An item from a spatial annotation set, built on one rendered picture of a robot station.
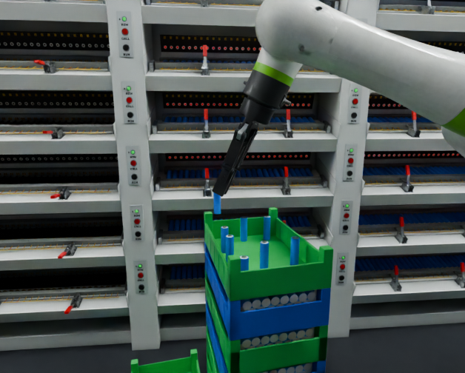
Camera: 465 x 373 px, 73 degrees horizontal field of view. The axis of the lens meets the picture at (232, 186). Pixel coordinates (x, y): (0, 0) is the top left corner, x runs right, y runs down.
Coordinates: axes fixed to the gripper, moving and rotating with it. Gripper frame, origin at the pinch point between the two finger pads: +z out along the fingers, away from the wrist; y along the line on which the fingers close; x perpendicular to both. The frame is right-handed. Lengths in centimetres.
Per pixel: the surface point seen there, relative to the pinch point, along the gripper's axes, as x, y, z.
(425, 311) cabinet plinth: -84, 57, 27
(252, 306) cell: -19.2, -21.1, 12.2
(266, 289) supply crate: -19.7, -21.0, 7.8
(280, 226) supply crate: -17.4, 6.8, 5.9
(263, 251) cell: -16.2, -12.3, 5.6
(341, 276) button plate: -45, 37, 23
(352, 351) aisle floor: -61, 32, 43
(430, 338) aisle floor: -86, 47, 32
